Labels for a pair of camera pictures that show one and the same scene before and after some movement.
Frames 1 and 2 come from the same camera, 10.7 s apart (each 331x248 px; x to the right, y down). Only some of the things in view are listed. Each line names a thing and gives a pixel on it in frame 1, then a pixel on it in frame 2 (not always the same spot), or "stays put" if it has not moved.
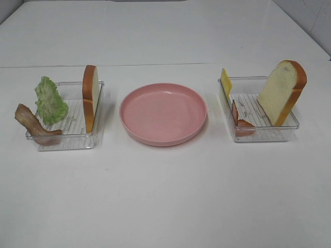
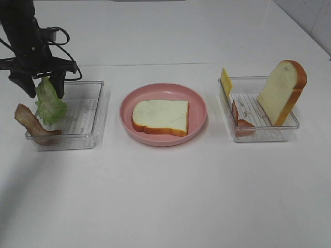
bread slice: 90,82 -> 161,117
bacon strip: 35,129 stays put
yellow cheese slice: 226,82 stays put
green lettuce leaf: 50,106 stays put
